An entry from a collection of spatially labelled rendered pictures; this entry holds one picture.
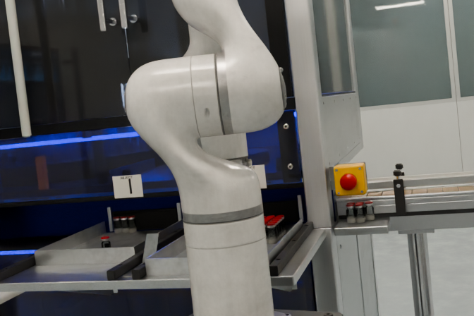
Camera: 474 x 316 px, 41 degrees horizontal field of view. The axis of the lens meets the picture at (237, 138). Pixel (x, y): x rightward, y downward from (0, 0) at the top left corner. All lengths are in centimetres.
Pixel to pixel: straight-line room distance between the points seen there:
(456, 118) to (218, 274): 534
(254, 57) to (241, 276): 31
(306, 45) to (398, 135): 464
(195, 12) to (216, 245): 34
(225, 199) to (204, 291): 14
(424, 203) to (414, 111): 449
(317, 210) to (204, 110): 76
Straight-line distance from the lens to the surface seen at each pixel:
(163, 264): 131
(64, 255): 155
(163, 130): 88
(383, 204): 167
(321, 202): 158
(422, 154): 617
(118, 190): 174
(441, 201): 167
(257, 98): 87
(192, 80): 88
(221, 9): 93
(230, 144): 116
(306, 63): 156
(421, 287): 176
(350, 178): 152
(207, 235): 90
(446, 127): 615
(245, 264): 91
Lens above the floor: 121
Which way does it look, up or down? 3 degrees down
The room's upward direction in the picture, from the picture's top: 6 degrees counter-clockwise
